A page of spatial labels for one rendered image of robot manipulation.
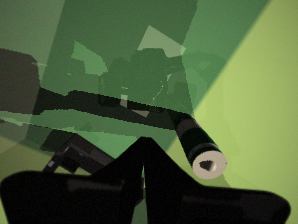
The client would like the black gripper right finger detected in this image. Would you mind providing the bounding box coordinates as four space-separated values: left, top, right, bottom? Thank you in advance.
144 137 291 224

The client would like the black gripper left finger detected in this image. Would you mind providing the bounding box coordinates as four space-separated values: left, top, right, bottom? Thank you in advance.
0 136 146 224

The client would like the green and black cylindrical battery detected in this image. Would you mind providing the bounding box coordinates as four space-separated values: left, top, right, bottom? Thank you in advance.
174 114 228 179

